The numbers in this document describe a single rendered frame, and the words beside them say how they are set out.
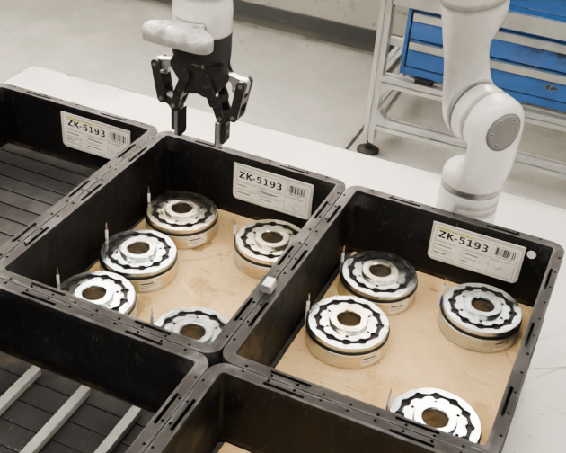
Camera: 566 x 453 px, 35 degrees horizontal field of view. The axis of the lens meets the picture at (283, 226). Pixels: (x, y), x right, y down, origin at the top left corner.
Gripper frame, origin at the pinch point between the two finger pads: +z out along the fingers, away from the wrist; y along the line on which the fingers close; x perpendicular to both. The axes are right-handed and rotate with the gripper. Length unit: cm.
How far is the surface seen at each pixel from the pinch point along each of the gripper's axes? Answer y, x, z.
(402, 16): 45, -263, 82
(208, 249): -3.0, 2.4, 17.3
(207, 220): -1.5, 0.3, 14.1
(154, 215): 5.8, 2.4, 14.4
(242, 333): -19.7, 26.2, 7.2
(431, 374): -38.4, 11.5, 17.1
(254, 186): -5.1, -7.4, 11.4
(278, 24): 101, -261, 98
